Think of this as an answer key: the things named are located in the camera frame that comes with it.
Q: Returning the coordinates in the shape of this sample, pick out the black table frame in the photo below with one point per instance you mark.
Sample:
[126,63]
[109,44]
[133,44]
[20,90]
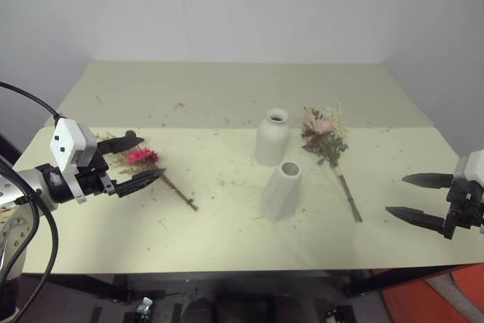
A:
[382,279]

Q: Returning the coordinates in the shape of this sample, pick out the dried bouquet with pale pink flower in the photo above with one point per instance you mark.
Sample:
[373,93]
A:
[323,127]

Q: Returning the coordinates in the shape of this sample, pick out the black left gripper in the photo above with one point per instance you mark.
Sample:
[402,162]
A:
[92,179]

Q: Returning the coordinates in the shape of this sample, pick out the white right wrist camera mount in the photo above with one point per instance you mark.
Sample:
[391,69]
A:
[472,166]

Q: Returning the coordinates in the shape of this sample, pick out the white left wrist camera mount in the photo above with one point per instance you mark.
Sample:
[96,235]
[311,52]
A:
[68,141]

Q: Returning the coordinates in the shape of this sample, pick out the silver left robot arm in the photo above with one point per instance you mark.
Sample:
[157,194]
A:
[15,221]

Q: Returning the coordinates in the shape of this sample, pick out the small silver black fitting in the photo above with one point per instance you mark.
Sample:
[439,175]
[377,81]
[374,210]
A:
[145,306]

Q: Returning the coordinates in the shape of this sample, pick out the orange fabric object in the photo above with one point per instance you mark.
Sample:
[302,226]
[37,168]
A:
[404,300]

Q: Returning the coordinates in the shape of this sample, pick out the dried bouquet with magenta flower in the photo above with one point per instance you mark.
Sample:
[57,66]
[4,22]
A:
[143,156]

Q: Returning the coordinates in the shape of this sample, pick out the dark rounded shape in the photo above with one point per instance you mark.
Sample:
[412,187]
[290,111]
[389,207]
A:
[199,311]

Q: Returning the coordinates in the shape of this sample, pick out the white ribbed tapered vase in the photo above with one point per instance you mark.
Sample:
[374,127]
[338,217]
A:
[280,194]

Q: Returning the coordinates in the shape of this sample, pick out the white bottle-shaped vase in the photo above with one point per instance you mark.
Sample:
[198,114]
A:
[270,141]

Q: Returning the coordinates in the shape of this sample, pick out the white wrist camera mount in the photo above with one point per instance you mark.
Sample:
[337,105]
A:
[472,166]
[68,141]

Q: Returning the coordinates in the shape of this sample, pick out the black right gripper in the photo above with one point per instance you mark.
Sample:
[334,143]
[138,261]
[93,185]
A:
[465,205]

